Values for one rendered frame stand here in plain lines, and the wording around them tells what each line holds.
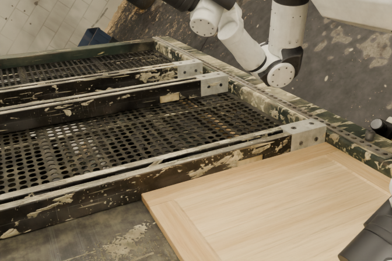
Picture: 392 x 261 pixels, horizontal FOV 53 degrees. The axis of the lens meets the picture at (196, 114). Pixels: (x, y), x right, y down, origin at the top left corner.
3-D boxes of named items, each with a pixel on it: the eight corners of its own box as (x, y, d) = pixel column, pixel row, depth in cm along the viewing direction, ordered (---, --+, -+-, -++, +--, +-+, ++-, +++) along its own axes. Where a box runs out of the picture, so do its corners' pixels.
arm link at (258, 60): (217, 36, 106) (254, 78, 117) (228, 55, 98) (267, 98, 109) (248, 10, 103) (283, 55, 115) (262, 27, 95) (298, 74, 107)
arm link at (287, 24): (287, 60, 118) (297, -13, 104) (306, 84, 108) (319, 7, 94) (250, 66, 116) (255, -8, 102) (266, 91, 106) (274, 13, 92)
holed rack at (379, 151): (393, 156, 100) (394, 154, 100) (385, 159, 99) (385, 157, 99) (157, 37, 237) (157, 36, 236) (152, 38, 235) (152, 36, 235)
